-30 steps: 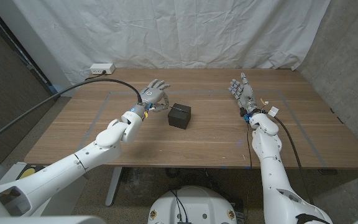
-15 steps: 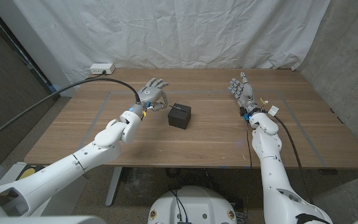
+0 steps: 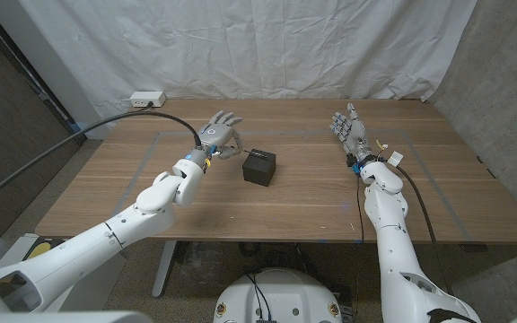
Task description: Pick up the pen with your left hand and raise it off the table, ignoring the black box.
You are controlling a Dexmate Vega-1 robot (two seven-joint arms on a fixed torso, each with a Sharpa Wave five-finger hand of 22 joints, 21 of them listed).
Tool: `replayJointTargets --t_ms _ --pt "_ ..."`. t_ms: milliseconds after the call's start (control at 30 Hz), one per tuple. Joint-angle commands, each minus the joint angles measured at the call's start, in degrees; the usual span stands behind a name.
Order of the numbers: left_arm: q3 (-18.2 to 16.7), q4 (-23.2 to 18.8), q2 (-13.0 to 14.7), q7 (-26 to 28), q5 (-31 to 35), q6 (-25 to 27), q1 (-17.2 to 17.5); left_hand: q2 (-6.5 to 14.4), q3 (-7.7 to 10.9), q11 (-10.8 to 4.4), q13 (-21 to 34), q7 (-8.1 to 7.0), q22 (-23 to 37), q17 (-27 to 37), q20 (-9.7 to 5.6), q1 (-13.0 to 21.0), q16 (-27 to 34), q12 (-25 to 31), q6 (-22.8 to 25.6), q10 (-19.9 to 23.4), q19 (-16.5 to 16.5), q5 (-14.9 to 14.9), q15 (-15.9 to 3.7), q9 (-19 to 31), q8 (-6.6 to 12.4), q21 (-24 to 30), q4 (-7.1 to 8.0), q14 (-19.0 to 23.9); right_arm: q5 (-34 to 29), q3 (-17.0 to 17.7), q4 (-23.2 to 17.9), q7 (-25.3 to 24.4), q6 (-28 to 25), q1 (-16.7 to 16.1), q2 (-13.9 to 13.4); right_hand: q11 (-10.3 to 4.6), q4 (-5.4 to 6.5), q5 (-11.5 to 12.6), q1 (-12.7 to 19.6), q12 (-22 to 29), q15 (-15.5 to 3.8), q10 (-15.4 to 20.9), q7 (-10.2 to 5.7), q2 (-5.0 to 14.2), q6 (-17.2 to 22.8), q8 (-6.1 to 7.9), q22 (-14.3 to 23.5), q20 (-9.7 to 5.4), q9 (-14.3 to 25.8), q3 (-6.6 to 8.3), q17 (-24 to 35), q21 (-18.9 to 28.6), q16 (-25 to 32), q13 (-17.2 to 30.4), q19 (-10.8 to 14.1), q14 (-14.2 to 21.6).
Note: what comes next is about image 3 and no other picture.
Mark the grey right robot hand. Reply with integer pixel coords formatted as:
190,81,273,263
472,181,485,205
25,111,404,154
329,102,380,168

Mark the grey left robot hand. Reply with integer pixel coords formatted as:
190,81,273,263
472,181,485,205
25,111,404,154
186,109,245,170

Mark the black yellow striped pen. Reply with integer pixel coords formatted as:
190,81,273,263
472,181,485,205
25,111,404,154
235,146,272,160

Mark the black box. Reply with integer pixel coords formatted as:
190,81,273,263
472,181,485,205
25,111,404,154
241,148,277,188

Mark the grey tape outline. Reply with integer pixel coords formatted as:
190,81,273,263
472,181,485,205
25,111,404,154
101,129,473,241

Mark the white power strip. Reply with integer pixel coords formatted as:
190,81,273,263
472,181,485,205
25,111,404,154
129,91,167,109

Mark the white backdrop cloth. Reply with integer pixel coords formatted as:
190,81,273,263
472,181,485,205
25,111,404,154
15,0,478,131

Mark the grey table leg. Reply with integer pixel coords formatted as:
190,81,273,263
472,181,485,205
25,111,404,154
152,240,178,299

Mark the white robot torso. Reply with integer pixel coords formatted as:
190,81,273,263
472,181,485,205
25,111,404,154
212,267,344,323

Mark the yellow black floor pedal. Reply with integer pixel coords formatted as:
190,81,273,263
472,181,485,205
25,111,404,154
24,237,66,261

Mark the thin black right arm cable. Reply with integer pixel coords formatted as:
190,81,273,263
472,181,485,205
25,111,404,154
355,176,364,244

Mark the black power strip cord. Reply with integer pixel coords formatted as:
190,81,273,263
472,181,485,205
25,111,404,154
123,101,154,117

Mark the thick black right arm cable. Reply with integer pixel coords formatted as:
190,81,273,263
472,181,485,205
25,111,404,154
393,164,455,296

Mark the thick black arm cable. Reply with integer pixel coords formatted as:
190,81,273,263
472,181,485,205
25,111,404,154
393,164,455,296
0,109,203,212

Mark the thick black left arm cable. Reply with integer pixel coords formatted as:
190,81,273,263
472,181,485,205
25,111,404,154
0,109,203,212

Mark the black floor cable bundle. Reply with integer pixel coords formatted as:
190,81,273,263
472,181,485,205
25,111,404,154
239,241,318,275

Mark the blue torso cable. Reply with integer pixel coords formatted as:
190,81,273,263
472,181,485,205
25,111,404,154
251,274,274,322

